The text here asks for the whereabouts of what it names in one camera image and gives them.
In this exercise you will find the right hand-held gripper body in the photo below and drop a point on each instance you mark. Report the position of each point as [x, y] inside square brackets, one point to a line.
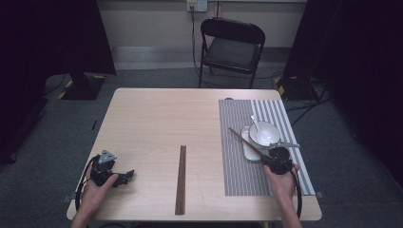
[280, 161]

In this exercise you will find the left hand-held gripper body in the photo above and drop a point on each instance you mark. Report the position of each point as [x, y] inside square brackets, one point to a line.
[103, 169]

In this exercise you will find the brown wooden chopstick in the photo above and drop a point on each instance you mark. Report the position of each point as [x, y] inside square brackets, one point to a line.
[179, 180]
[245, 141]
[184, 180]

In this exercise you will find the person's right hand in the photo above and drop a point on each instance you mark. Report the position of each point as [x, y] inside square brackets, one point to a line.
[283, 185]

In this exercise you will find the person's left hand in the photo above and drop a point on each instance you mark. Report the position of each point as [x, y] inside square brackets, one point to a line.
[93, 196]

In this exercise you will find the white square plate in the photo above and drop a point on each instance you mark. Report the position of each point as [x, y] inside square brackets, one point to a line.
[250, 153]

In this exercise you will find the white bowl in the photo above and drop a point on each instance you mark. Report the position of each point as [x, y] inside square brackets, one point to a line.
[269, 133]

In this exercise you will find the grey striped placemat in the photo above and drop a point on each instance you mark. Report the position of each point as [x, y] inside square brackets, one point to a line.
[234, 164]

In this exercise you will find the white spoon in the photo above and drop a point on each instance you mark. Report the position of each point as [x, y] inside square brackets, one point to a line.
[256, 124]

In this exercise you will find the small black stick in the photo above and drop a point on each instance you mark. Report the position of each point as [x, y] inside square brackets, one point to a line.
[94, 124]

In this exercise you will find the dark round table grommet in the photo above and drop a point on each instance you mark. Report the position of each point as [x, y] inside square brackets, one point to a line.
[228, 98]

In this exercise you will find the black stand base striped tape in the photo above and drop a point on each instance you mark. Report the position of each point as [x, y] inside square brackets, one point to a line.
[82, 88]
[294, 90]

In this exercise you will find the black folding chair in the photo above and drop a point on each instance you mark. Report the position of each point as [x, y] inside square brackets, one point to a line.
[233, 52]

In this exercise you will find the black curtain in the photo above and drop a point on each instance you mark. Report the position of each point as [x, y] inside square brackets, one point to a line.
[47, 47]
[358, 63]

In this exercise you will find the grey table corner bracket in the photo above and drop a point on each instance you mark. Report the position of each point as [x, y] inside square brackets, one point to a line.
[319, 194]

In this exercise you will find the white wall outlet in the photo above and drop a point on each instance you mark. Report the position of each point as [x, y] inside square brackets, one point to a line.
[197, 5]

